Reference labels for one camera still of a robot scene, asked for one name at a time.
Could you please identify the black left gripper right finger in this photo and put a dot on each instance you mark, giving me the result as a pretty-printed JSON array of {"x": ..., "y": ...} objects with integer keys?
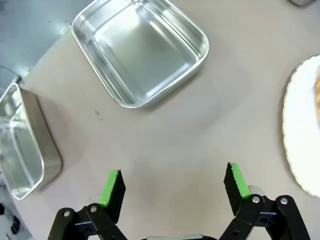
[{"x": 240, "y": 197}]

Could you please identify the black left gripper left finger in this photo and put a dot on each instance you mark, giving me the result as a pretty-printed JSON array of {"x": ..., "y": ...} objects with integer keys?
[{"x": 110, "y": 200}]

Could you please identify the deep steel container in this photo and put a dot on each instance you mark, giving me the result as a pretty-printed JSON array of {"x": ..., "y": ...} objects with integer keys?
[{"x": 21, "y": 142}]

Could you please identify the golden bread piece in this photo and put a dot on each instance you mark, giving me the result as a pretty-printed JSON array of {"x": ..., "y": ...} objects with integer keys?
[{"x": 317, "y": 93}]

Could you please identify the white scalloped plate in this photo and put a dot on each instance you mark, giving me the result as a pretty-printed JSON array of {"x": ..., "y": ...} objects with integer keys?
[{"x": 302, "y": 125}]

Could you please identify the shallow steel tray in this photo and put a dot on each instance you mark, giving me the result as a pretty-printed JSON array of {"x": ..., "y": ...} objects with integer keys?
[{"x": 141, "y": 51}]

